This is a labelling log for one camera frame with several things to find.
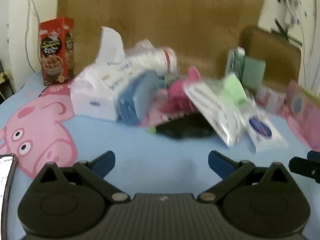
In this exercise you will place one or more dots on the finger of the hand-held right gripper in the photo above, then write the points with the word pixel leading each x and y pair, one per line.
pixel 303 168

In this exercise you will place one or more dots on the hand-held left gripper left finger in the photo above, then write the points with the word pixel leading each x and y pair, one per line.
pixel 105 160

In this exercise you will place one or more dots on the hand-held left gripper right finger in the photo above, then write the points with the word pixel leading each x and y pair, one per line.
pixel 220 162

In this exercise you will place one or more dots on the black flat pouch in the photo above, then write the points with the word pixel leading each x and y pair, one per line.
pixel 185 127

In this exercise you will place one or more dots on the white wipes packet blue label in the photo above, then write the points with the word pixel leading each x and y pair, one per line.
pixel 267 132

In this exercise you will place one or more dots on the clear pack of cotton swabs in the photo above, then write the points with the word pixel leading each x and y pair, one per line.
pixel 217 110

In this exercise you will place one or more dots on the pink box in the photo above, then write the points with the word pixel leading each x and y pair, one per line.
pixel 301 115

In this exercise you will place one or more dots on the blue printed blanket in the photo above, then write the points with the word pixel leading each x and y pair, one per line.
pixel 160 155

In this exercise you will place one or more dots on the blue sponge pack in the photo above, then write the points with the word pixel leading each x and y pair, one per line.
pixel 136 97

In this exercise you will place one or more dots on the white tissue pack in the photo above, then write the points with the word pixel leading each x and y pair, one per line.
pixel 100 90

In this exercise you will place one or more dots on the green sponge packet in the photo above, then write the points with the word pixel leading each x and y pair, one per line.
pixel 236 87

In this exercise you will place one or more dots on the small pink and white packet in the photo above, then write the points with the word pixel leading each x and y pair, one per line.
pixel 271 98

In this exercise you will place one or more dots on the pink fluffy cloth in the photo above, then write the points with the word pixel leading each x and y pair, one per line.
pixel 177 97

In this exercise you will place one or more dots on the green sponge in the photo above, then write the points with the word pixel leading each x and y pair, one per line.
pixel 253 73

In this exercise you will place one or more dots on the green and white package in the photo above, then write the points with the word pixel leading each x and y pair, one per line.
pixel 233 62

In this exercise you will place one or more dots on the wrapped stack of plastic cups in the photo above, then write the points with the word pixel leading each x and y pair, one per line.
pixel 152 57

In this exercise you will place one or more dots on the red cereal box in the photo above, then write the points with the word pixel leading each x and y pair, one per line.
pixel 56 52

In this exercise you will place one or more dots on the small brown cardboard box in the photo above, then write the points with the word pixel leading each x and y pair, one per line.
pixel 277 50

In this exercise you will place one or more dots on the large brown cardboard sheet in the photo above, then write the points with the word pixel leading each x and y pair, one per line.
pixel 160 15

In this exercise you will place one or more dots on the black branch wall sticker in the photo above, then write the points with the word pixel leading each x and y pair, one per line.
pixel 282 27

